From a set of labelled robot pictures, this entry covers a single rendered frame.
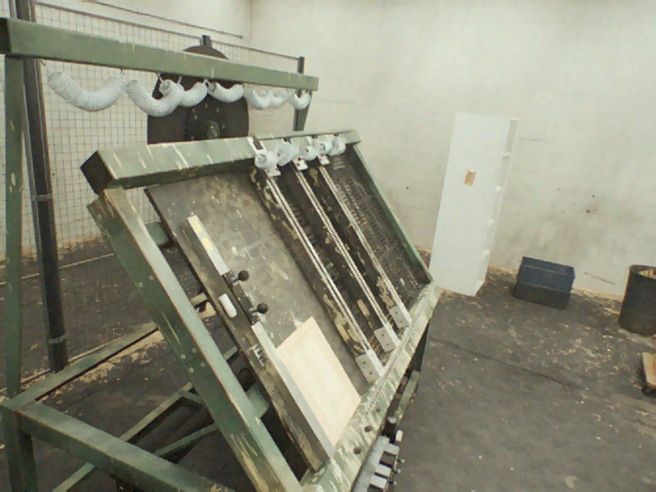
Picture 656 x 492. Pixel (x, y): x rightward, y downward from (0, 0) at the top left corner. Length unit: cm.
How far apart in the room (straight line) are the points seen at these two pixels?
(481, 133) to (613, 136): 188
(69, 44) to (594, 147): 591
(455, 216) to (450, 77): 224
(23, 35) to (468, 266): 483
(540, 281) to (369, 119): 346
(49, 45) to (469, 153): 442
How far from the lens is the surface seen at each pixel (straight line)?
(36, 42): 172
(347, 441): 179
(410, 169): 710
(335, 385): 189
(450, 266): 566
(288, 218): 199
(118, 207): 143
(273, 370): 161
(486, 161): 536
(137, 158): 151
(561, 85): 668
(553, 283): 589
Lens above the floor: 207
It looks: 18 degrees down
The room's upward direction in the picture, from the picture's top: 6 degrees clockwise
